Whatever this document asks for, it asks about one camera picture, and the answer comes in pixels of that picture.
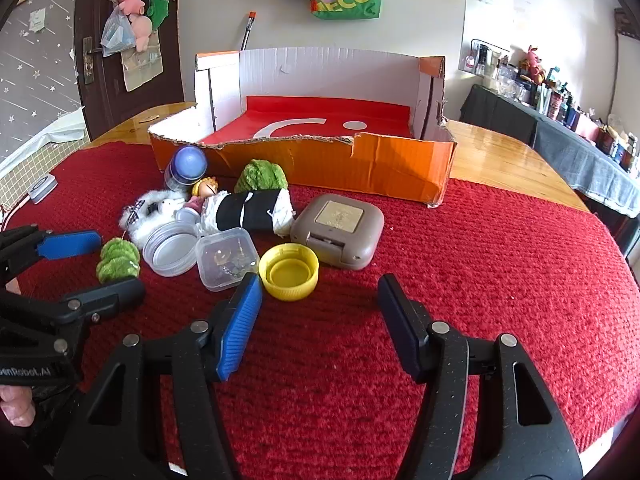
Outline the clear round lid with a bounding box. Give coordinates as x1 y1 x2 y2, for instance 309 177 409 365
142 222 201 277

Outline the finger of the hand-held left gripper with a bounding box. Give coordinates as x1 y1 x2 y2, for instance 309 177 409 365
0 226 103 291
0 276 147 356

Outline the orange cardboard box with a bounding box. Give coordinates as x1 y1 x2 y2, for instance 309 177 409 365
147 49 458 207

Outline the small clear plastic box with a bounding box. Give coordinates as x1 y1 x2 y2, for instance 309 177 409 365
195 227 261 292

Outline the yellow bottle cap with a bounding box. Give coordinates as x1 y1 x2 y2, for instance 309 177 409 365
258 243 320 301

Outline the person's left hand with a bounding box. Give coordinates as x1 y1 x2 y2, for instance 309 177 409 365
0 385 37 428

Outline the peach plush toy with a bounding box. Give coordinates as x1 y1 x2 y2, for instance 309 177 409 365
129 14 154 53

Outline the black white sushi plush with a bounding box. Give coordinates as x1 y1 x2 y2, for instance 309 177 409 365
200 187 297 237

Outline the green yarn pompom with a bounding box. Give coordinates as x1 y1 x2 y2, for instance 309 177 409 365
96 237 142 283
234 159 290 193

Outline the wall mirror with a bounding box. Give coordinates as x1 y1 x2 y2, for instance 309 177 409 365
462 0 516 81

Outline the dark cloth side table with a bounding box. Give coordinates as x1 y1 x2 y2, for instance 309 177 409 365
460 82 640 218

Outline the brown door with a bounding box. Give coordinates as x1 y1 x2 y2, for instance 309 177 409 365
74 0 181 143

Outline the white charging pad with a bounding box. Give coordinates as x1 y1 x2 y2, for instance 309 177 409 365
29 173 58 204

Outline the taupe square case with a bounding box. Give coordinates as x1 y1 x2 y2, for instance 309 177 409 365
290 193 386 272

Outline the metal door handle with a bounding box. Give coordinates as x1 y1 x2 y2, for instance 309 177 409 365
81 36 106 86

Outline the white fluffy rabbit keychain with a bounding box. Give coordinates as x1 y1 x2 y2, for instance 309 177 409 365
117 190 188 246

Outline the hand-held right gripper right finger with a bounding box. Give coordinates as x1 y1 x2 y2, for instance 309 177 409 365
377 274 583 480

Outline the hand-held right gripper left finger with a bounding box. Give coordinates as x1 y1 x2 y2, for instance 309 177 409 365
52 272 263 480

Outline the green plush toy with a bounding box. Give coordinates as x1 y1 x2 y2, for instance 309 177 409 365
146 0 171 31

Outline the beige hanging organizer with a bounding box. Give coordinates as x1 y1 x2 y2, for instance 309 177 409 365
121 42 165 93

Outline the red knitted mat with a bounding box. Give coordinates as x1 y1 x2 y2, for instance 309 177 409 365
0 140 640 466

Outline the blue plastic jar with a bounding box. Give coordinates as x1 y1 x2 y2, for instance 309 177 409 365
164 146 208 193

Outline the pink doll figurine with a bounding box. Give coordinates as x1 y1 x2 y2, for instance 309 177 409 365
174 176 221 226

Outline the pink rabbit plush toy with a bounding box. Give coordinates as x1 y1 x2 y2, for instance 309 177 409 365
522 45 546 83

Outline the shelf of bottles and items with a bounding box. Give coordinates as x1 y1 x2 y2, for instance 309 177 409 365
470 40 640 176

